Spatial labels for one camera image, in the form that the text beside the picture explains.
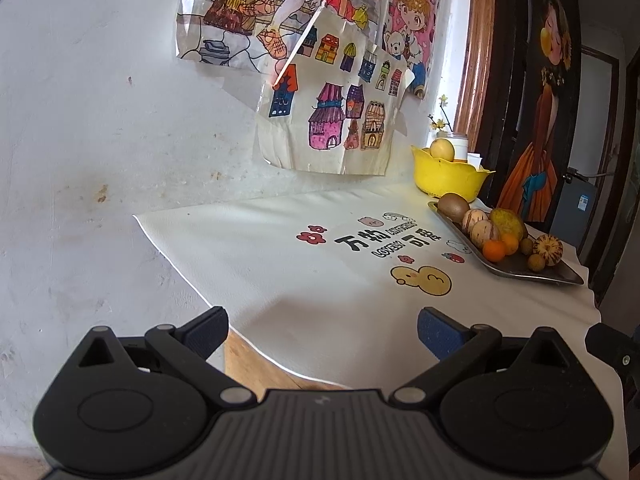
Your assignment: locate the yellow flower sprig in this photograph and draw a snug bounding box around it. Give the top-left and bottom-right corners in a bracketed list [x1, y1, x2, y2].
[428, 94, 453, 135]

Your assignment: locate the dark doorway frame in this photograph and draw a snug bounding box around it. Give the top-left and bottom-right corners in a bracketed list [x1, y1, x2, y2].
[580, 44, 623, 261]

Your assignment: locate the white jar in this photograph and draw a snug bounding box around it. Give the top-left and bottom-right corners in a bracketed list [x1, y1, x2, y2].
[436, 131, 469, 162]

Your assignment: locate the yellow plastic bowl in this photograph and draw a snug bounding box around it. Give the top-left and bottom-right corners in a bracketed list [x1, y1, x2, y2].
[411, 145, 496, 200]

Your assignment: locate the metal tray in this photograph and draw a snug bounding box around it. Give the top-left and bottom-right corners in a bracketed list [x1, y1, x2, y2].
[427, 200, 585, 287]

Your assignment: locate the houses drawing wall poster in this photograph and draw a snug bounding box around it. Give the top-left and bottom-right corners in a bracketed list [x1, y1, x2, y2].
[255, 2, 416, 176]

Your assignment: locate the grey cabinet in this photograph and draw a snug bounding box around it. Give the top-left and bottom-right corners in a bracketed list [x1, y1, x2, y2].
[555, 170, 598, 261]

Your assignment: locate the pale yellow fruit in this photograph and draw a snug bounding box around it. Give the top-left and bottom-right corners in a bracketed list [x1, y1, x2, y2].
[430, 138, 456, 162]

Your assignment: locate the brown wooden door frame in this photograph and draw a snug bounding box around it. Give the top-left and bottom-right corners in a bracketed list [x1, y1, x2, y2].
[452, 0, 498, 138]

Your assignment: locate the large yellow-brown mango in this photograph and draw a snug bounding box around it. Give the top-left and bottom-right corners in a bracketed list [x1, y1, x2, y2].
[489, 208, 528, 241]

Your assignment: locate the teddy bear drawing wall poster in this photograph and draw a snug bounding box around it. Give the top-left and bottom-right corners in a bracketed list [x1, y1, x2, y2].
[382, 0, 443, 101]

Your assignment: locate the striped pepino melon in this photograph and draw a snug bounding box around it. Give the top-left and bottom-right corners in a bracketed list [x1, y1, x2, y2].
[532, 234, 564, 267]
[469, 221, 501, 249]
[461, 208, 491, 235]

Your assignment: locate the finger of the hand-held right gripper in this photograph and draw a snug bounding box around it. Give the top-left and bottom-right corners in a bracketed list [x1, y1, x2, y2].
[585, 322, 632, 386]

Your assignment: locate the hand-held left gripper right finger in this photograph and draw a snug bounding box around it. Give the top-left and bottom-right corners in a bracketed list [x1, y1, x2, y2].
[389, 306, 575, 407]

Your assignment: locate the brown oval fruit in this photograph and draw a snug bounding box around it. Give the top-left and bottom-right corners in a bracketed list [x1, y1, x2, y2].
[437, 192, 471, 224]

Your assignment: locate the black painted figure panel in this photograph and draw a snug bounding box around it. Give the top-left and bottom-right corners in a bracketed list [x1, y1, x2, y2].
[495, 0, 583, 226]

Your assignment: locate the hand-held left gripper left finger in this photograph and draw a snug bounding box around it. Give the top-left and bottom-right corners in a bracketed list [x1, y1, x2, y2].
[76, 306, 257, 408]

